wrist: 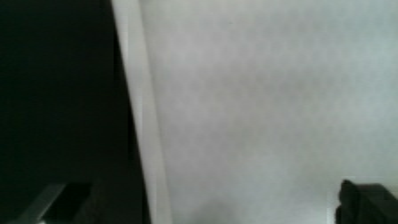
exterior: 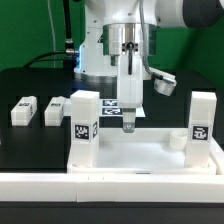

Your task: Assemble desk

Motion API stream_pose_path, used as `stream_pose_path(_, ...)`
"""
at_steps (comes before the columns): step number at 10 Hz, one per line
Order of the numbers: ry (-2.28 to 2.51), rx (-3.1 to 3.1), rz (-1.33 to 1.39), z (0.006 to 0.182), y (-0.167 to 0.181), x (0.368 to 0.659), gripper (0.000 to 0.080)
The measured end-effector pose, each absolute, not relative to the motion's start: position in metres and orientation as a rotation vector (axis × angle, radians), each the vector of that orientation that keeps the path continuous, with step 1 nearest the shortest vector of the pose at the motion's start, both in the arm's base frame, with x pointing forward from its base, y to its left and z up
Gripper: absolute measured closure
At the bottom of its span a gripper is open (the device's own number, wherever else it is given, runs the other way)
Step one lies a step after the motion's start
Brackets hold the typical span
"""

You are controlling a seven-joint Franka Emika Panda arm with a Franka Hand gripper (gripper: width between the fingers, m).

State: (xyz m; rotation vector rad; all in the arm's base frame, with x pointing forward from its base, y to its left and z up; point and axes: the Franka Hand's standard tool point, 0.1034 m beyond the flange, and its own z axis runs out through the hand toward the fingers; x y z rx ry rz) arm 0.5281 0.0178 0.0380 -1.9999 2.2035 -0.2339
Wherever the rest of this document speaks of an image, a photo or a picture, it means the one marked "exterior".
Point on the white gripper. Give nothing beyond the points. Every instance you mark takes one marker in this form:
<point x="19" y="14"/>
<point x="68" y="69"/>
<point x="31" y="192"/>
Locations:
<point x="129" y="89"/>

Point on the white desk top tray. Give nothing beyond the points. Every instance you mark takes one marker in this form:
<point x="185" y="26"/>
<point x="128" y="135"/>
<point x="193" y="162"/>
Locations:
<point x="146" y="151"/>

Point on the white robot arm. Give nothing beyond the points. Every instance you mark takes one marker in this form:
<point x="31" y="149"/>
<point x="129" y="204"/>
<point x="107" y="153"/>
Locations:
<point x="121" y="36"/>

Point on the white marker sheet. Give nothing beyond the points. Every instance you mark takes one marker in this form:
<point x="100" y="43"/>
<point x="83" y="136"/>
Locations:
<point x="107" y="108"/>

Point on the white front fence bar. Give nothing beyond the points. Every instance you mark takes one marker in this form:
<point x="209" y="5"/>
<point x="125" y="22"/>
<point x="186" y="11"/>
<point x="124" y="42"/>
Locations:
<point x="27" y="187"/>

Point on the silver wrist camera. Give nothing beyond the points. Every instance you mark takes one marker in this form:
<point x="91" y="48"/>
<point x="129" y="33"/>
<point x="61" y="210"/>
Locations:
<point x="166" y="85"/>

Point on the black cable vertical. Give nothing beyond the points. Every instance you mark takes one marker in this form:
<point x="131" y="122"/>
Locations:
<point x="69" y="44"/>

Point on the black cable horizontal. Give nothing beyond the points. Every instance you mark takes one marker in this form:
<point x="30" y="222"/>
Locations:
<point x="50" y="56"/>

